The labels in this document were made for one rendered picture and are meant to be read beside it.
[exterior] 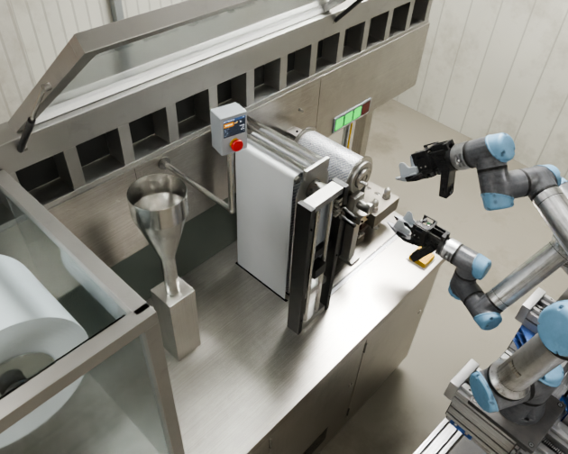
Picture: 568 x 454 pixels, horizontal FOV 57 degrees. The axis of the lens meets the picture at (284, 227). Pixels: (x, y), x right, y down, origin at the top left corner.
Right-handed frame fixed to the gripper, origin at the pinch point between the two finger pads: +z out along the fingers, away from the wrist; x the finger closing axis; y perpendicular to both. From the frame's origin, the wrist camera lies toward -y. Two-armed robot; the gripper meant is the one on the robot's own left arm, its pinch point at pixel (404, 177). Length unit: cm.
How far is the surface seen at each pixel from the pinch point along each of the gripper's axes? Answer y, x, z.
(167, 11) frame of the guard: 57, 72, -32
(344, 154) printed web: 11.8, -1.0, 20.6
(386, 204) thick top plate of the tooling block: -15.7, -21.0, 31.7
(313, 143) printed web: 19.0, 1.1, 30.4
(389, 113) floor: -14, -236, 194
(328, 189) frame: 10.4, 30.5, -0.9
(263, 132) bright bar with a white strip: 30.8, 25.5, 20.9
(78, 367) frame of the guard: 15, 109, -20
